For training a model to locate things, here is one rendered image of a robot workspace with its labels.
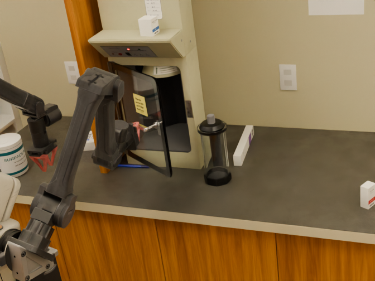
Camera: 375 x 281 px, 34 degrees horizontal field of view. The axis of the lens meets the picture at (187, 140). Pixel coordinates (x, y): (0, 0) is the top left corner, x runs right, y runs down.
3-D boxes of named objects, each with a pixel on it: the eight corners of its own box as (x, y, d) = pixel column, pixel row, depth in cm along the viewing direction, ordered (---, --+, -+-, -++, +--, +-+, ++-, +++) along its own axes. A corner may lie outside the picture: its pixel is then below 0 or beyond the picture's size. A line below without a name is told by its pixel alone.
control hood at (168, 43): (106, 54, 234) (101, 29, 230) (186, 56, 223) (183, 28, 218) (92, 66, 225) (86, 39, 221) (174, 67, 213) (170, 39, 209)
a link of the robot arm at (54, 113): (17, 100, 216) (34, 103, 211) (42, 87, 224) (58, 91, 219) (25, 131, 222) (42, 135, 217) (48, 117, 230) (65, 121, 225)
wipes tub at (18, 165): (9, 162, 270) (0, 131, 263) (35, 164, 265) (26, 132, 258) (-9, 177, 259) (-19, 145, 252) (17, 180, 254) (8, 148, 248)
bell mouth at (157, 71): (153, 61, 251) (150, 48, 248) (193, 61, 244) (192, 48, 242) (134, 77, 236) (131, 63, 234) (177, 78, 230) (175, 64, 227)
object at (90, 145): (82, 139, 281) (80, 131, 280) (116, 136, 280) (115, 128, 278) (76, 151, 271) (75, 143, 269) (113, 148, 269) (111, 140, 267)
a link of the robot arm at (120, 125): (90, 160, 205) (114, 170, 204) (95, 132, 199) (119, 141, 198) (106, 143, 215) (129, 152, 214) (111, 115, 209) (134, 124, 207)
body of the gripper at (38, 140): (57, 143, 226) (53, 124, 223) (42, 156, 218) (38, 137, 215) (42, 141, 229) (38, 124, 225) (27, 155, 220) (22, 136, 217)
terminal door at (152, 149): (127, 153, 252) (110, 61, 234) (172, 178, 230) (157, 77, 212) (126, 154, 252) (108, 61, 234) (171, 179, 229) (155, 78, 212)
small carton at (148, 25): (147, 32, 220) (144, 15, 217) (159, 32, 218) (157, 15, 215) (140, 36, 216) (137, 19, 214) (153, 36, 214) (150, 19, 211)
